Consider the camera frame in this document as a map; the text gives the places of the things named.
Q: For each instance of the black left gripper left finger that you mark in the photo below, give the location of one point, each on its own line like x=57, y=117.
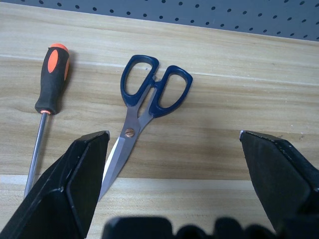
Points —
x=62, y=189

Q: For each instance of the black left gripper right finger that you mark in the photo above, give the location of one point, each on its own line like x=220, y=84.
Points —
x=276, y=179

